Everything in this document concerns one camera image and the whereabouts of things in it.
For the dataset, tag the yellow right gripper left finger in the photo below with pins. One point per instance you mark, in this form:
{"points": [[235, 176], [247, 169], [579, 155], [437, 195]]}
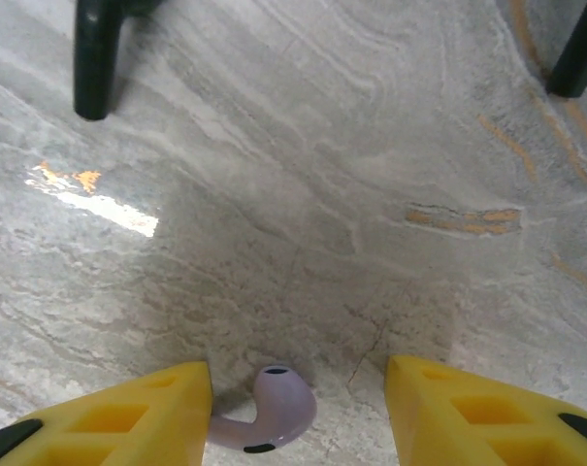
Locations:
{"points": [[186, 388]]}

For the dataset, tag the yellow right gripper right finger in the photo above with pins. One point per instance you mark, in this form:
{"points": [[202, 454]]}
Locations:
{"points": [[409, 412]]}

